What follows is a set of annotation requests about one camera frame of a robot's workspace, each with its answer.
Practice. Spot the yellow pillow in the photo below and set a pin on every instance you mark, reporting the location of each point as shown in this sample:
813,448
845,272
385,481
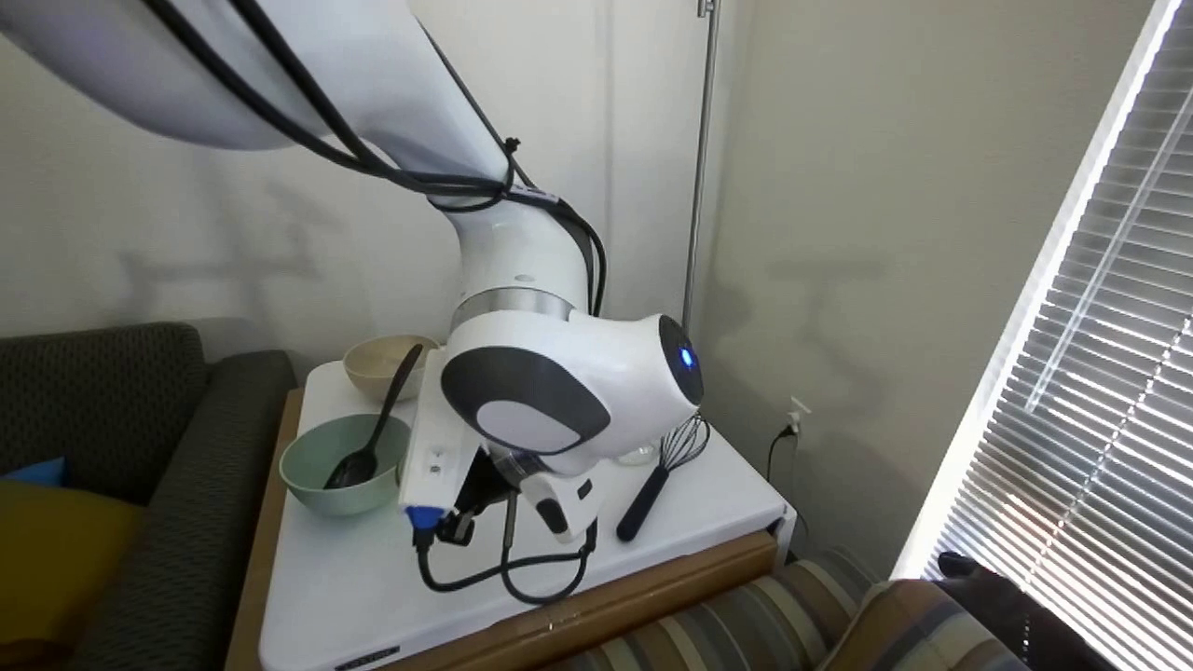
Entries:
58,561

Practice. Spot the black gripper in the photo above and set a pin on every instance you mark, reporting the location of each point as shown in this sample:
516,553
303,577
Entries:
488,479

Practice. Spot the dark grey armchair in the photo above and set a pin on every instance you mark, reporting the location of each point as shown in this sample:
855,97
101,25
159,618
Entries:
149,497

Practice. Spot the white plastic board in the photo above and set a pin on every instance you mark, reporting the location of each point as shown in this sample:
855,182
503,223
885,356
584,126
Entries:
358,583

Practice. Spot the striped sofa back cushion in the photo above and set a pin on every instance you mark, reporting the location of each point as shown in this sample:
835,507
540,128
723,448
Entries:
918,634

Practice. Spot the green bowl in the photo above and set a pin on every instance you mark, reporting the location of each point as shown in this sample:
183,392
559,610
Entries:
318,479

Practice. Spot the beige bowl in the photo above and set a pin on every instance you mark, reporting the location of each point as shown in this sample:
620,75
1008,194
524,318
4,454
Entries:
373,362

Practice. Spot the blue pillow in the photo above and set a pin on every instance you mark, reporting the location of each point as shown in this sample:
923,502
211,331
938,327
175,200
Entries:
33,474

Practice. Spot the black plastic spoon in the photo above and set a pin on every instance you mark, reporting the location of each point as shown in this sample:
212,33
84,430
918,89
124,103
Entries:
373,433

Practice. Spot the white wall outlet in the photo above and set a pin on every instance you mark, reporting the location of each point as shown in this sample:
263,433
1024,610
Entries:
798,415

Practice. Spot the white window blinds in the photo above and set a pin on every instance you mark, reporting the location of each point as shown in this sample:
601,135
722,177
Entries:
1095,413

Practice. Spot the striped sofa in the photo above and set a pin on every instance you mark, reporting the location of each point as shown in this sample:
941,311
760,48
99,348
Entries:
748,628

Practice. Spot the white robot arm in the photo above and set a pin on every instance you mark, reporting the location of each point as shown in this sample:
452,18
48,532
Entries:
547,376

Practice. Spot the black whisk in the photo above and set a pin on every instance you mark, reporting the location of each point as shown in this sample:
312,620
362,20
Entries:
645,497

